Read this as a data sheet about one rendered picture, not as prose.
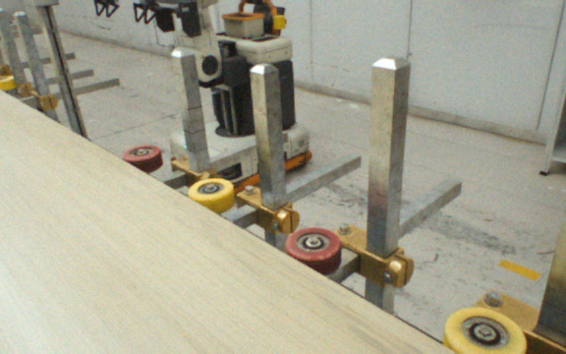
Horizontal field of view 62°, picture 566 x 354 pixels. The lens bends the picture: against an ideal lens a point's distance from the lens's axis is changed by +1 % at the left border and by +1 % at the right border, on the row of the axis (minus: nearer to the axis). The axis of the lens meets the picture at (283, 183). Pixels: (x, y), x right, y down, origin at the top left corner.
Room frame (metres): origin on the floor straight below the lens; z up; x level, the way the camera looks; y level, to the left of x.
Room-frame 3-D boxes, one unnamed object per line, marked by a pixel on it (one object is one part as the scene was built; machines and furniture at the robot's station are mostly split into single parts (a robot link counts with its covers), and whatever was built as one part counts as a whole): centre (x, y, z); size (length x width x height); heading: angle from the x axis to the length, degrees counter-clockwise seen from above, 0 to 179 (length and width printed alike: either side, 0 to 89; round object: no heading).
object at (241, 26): (2.76, 0.17, 0.87); 0.23 x 0.15 x 0.11; 41
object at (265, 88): (0.78, 0.02, 0.87); 0.04 x 0.04 x 0.48; 42
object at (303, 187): (0.87, -0.02, 0.81); 0.43 x 0.03 x 0.04; 132
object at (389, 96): (0.60, -0.15, 0.91); 0.04 x 0.04 x 0.48; 42
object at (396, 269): (0.61, -0.13, 0.83); 0.14 x 0.06 x 0.05; 42
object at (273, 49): (2.75, 0.18, 0.59); 0.55 x 0.34 x 0.83; 41
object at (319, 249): (0.55, -0.04, 0.85); 0.08 x 0.08 x 0.11
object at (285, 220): (0.80, 0.03, 0.81); 0.14 x 0.06 x 0.05; 42
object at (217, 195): (0.74, 0.13, 0.85); 0.08 x 0.08 x 0.11
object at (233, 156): (1.05, 0.15, 0.81); 0.43 x 0.03 x 0.04; 132
